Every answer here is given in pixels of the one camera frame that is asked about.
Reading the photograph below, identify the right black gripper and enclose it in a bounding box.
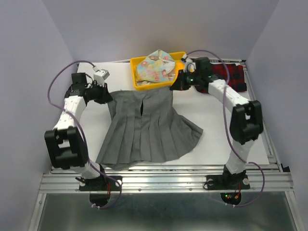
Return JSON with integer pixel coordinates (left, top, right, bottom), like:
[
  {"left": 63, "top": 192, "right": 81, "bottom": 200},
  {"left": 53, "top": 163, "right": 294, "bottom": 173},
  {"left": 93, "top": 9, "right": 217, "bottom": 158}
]
[{"left": 170, "top": 68, "right": 202, "bottom": 90}]

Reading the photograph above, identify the red black plaid skirt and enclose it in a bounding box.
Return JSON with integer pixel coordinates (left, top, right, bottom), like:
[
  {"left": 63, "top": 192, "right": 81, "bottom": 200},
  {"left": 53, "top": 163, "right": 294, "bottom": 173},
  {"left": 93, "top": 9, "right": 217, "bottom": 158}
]
[{"left": 211, "top": 64, "right": 247, "bottom": 92}]

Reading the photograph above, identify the grey skirt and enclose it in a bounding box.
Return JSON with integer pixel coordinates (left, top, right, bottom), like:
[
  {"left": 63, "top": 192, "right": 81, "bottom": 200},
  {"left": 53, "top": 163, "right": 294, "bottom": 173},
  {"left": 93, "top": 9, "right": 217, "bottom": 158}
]
[{"left": 96, "top": 87, "right": 203, "bottom": 169}]

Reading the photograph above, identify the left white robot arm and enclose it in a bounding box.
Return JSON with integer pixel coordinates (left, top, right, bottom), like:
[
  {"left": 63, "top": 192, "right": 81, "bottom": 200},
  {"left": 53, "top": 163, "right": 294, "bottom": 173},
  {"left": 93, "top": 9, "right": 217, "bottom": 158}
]
[{"left": 44, "top": 69, "right": 113, "bottom": 191}]

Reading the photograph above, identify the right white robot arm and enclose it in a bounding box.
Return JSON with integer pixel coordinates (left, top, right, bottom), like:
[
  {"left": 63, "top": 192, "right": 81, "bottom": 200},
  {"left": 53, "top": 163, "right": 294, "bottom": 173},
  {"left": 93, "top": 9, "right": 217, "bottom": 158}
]
[{"left": 170, "top": 54, "right": 263, "bottom": 191}]

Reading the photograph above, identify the yellow plastic bin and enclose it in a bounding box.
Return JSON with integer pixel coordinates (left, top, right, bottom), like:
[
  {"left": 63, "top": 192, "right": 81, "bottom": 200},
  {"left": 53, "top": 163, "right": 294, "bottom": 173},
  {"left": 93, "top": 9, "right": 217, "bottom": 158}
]
[{"left": 130, "top": 50, "right": 186, "bottom": 90}]

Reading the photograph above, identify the pastel patterned cloth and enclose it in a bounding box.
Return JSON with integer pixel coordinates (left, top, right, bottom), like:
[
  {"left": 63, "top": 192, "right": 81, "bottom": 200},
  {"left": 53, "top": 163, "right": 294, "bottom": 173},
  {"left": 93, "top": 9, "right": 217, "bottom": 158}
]
[{"left": 135, "top": 50, "right": 176, "bottom": 86}]

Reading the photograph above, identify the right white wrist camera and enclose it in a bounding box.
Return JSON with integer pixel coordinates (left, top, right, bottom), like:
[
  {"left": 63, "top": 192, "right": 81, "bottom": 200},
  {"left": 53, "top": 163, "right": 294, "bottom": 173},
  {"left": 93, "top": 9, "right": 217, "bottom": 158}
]
[{"left": 181, "top": 55, "right": 195, "bottom": 72}]

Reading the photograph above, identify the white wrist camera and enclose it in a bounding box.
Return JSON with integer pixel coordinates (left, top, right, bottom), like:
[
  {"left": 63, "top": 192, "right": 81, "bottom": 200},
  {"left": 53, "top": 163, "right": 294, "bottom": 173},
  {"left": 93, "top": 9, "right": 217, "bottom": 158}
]
[
  {"left": 93, "top": 66, "right": 110, "bottom": 86},
  {"left": 181, "top": 55, "right": 195, "bottom": 72}
]

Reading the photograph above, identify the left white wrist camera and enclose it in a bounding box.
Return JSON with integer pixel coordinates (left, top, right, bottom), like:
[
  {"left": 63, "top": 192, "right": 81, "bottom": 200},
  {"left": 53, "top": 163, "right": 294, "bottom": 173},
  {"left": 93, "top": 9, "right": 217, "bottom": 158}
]
[{"left": 93, "top": 66, "right": 110, "bottom": 86}]

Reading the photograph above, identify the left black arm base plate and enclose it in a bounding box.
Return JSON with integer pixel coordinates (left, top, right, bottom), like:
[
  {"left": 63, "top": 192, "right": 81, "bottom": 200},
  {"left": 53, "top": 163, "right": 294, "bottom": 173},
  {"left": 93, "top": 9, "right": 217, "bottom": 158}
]
[{"left": 75, "top": 176, "right": 122, "bottom": 192}]

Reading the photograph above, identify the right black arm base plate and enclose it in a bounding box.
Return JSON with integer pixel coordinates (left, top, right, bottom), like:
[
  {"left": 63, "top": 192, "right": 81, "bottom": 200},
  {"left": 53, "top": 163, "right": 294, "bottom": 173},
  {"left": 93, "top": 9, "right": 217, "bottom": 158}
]
[{"left": 203, "top": 175, "right": 251, "bottom": 191}]

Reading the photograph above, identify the aluminium frame rail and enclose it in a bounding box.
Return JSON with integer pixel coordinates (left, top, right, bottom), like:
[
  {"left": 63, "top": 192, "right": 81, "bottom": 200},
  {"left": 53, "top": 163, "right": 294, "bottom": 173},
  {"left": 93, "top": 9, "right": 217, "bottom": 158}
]
[{"left": 28, "top": 56, "right": 299, "bottom": 231}]

